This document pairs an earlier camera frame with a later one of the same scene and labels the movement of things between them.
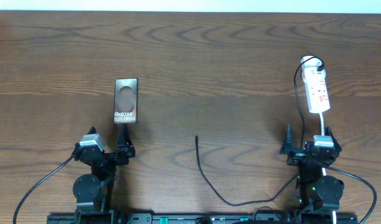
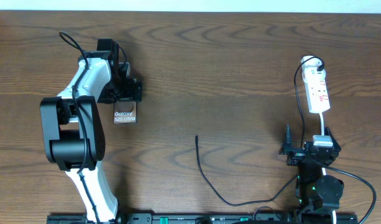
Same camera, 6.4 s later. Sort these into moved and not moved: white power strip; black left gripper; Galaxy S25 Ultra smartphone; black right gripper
Moved: black left gripper
Not moved: black right gripper; white power strip; Galaxy S25 Ultra smartphone
